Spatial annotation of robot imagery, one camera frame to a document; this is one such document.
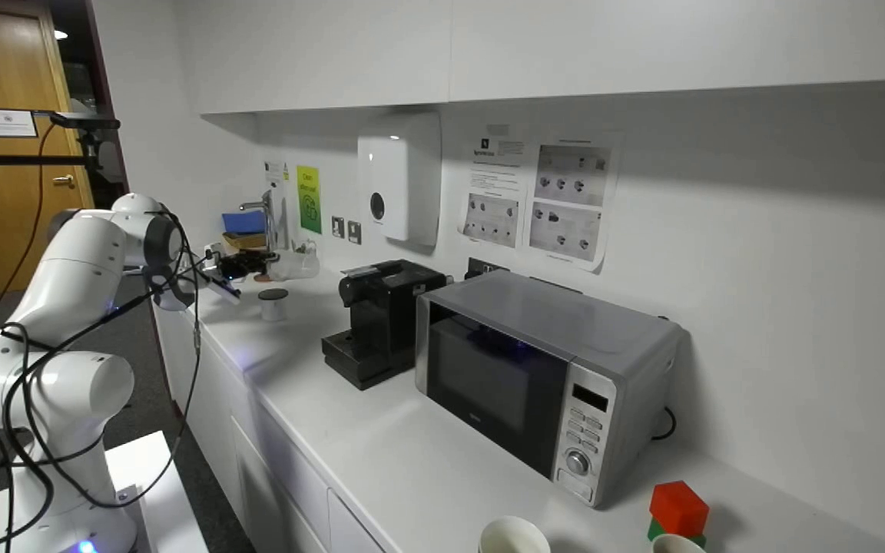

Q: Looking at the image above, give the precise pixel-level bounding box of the white wall cabinet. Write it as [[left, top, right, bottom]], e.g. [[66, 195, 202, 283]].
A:
[[192, 0, 885, 115]]

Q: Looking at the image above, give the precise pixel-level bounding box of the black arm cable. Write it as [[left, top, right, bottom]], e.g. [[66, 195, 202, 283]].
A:
[[0, 210, 244, 553]]

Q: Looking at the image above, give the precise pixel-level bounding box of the wooden door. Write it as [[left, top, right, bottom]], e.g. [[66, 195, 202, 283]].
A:
[[0, 0, 114, 303]]

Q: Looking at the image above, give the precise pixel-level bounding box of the white bowl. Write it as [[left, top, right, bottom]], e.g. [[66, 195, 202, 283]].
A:
[[474, 514, 553, 553]]

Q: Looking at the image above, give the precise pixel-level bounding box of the white door sign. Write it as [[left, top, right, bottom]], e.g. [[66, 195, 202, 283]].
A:
[[0, 105, 40, 142]]

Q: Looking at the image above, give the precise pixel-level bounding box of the green block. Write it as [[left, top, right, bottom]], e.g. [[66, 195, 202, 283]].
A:
[[644, 517, 710, 546]]

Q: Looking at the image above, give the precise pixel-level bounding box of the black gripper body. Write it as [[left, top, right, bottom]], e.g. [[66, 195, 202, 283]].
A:
[[210, 246, 257, 283]]

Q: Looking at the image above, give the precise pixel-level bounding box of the tan cardboard box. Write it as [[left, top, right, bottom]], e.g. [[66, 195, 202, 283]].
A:
[[219, 234, 270, 254]]

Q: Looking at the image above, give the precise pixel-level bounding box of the blue box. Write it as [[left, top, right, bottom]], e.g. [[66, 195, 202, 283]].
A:
[[219, 210, 270, 239]]

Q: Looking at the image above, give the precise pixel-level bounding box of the white wall socket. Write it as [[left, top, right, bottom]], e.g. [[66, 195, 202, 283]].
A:
[[261, 159, 293, 192]]

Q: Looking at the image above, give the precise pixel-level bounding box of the white tall bottle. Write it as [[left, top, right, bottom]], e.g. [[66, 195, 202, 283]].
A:
[[261, 184, 293, 254]]

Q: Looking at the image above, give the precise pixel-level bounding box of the white paper towel dispenser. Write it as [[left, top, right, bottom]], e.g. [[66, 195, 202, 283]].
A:
[[353, 131, 439, 257]]

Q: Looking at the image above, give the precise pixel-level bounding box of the black coffee maker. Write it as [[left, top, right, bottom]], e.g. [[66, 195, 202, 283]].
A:
[[319, 254, 452, 394]]

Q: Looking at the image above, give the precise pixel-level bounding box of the silver microwave oven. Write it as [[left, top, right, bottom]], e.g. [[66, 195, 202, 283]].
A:
[[414, 266, 690, 510]]

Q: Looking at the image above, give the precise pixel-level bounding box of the white robot base platform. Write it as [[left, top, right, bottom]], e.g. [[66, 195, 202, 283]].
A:
[[0, 428, 210, 553]]

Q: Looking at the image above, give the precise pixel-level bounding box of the green wall poster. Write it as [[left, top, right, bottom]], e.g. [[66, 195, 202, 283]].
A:
[[295, 163, 325, 236]]

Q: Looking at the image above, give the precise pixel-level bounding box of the white base cabinet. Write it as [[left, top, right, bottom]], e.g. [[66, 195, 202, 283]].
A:
[[151, 301, 394, 553]]

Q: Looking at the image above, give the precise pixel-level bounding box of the paper sheet with text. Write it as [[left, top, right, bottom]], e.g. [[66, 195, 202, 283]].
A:
[[466, 131, 528, 192]]

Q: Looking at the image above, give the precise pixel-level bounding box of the black camera on stand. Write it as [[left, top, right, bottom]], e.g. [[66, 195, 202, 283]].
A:
[[0, 108, 125, 192]]

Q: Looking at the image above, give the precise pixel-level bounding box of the black microwave cable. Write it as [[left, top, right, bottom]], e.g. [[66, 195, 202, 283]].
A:
[[649, 403, 678, 443]]

